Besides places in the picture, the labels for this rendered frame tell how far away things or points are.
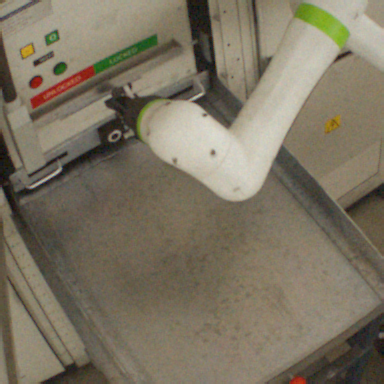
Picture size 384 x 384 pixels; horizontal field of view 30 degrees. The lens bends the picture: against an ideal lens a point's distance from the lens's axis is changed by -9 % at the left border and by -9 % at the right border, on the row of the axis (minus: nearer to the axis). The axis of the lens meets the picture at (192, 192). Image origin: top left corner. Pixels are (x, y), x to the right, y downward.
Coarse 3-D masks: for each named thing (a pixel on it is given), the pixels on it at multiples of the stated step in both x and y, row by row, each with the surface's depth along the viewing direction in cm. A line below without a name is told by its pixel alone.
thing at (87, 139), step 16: (208, 80) 182; (160, 96) 177; (176, 96) 180; (96, 128) 173; (64, 144) 170; (80, 144) 173; (96, 144) 176; (48, 160) 170; (64, 160) 174; (16, 176) 167; (32, 176) 171
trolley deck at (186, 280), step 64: (64, 192) 172; (128, 192) 170; (192, 192) 168; (256, 192) 166; (64, 256) 161; (128, 256) 160; (192, 256) 158; (256, 256) 157; (320, 256) 155; (128, 320) 150; (192, 320) 149; (256, 320) 147; (320, 320) 145
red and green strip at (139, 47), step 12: (156, 36) 164; (132, 48) 163; (144, 48) 165; (108, 60) 161; (120, 60) 164; (84, 72) 160; (96, 72) 162; (60, 84) 158; (72, 84) 160; (36, 96) 156; (48, 96) 159
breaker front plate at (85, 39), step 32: (32, 0) 137; (64, 0) 142; (96, 0) 147; (128, 0) 152; (160, 0) 157; (32, 32) 143; (64, 32) 148; (96, 32) 154; (128, 32) 159; (160, 32) 164; (32, 64) 149; (128, 64) 166; (192, 64) 177; (0, 96) 150; (32, 96) 156; (64, 96) 161; (64, 128) 168
